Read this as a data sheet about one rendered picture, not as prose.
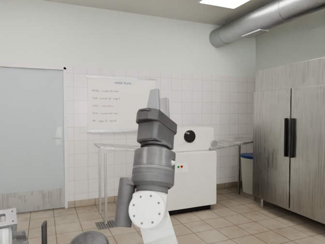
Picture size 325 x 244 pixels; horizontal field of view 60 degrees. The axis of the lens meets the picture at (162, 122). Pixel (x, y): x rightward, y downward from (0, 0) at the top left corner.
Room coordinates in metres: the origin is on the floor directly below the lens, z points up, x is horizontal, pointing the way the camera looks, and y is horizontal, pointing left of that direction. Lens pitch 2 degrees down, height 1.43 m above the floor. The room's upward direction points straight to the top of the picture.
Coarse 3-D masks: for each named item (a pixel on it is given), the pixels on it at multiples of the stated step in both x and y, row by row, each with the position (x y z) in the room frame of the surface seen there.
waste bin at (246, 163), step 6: (246, 156) 4.87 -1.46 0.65; (252, 156) 4.83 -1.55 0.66; (246, 162) 4.88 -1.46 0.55; (252, 162) 4.80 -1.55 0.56; (246, 168) 4.88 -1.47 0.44; (252, 168) 4.80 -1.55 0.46; (246, 174) 4.89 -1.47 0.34; (252, 174) 4.81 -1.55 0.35; (246, 180) 4.90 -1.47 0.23; (246, 186) 4.91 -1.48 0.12; (246, 192) 4.92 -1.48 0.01
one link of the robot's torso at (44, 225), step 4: (44, 224) 0.67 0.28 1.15; (44, 228) 0.67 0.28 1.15; (20, 232) 0.72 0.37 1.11; (24, 232) 0.72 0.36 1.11; (44, 232) 0.67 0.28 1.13; (20, 236) 0.70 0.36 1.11; (24, 236) 0.70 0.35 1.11; (44, 236) 0.67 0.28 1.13; (16, 240) 0.67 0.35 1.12; (20, 240) 0.67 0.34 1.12; (24, 240) 0.67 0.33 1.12; (44, 240) 0.67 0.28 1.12
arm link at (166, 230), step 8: (168, 216) 0.58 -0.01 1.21; (168, 224) 0.57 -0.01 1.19; (144, 232) 0.57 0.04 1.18; (152, 232) 0.57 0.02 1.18; (160, 232) 0.57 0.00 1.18; (168, 232) 0.57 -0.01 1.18; (144, 240) 0.56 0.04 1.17; (152, 240) 0.56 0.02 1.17; (160, 240) 0.56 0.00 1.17; (168, 240) 0.55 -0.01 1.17; (176, 240) 0.55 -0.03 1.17
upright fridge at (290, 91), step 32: (288, 64) 3.69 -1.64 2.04; (320, 64) 3.27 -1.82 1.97; (256, 96) 4.17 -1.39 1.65; (288, 96) 3.63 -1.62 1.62; (320, 96) 3.21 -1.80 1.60; (256, 128) 4.16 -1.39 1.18; (288, 128) 3.62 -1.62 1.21; (320, 128) 3.20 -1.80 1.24; (256, 160) 4.15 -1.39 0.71; (288, 160) 3.61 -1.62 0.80; (320, 160) 3.19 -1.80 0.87; (256, 192) 4.14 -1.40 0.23; (288, 192) 3.60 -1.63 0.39; (320, 192) 3.19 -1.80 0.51
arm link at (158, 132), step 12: (144, 108) 0.58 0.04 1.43; (144, 120) 0.58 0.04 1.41; (156, 120) 0.57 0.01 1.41; (168, 120) 0.61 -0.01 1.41; (144, 132) 0.58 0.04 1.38; (156, 132) 0.57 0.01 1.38; (168, 132) 0.61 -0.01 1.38; (144, 144) 0.58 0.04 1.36; (156, 144) 0.58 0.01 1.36; (168, 144) 0.59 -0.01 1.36; (144, 156) 0.55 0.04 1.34; (156, 156) 0.55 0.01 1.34; (168, 156) 0.56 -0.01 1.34; (168, 168) 0.55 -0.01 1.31
